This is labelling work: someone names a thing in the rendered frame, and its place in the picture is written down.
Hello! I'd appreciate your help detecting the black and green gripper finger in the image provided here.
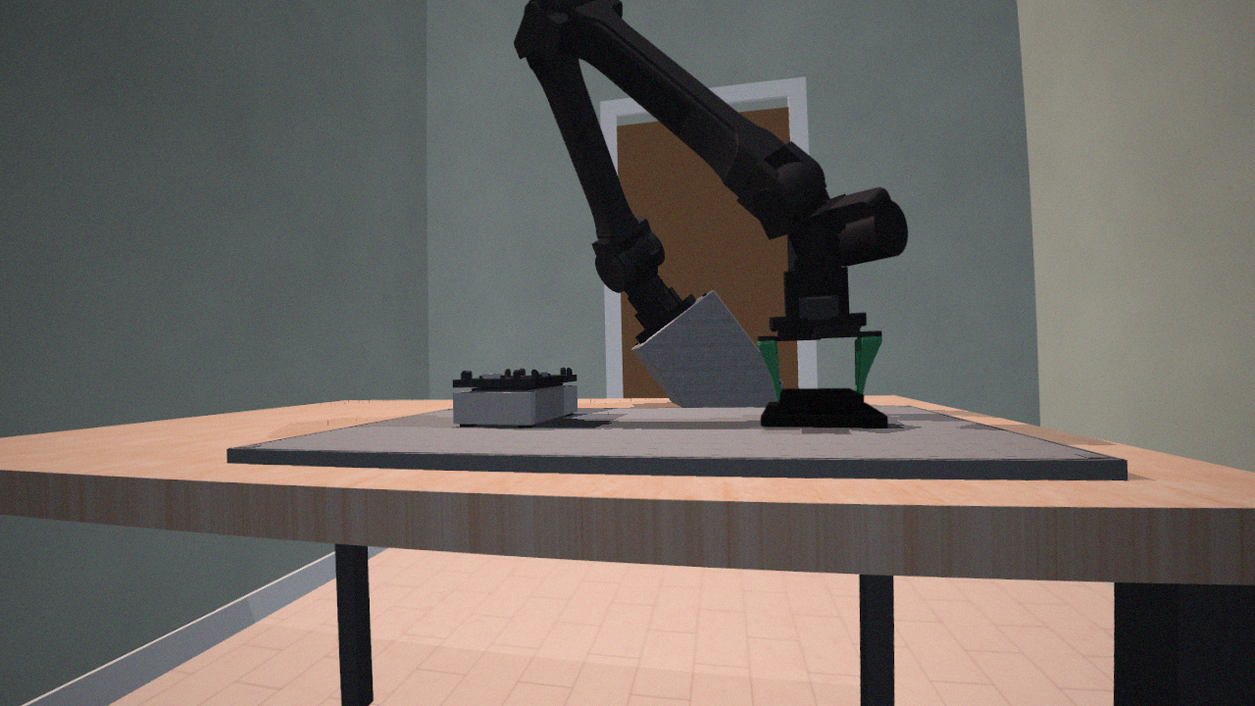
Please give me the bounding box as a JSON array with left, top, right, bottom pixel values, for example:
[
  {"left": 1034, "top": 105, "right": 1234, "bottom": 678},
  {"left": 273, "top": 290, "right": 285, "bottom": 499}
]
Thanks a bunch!
[
  {"left": 757, "top": 341, "right": 781, "bottom": 403},
  {"left": 855, "top": 336, "right": 882, "bottom": 394}
]

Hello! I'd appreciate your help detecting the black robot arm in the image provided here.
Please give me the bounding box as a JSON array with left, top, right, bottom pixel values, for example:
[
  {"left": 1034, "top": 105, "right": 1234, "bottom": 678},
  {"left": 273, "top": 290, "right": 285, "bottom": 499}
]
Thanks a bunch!
[{"left": 515, "top": 0, "right": 909, "bottom": 344}]

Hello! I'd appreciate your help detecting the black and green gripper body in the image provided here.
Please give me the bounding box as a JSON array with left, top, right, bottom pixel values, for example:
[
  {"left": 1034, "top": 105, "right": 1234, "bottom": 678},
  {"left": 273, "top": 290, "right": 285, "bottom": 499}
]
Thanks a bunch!
[{"left": 758, "top": 313, "right": 881, "bottom": 341}]

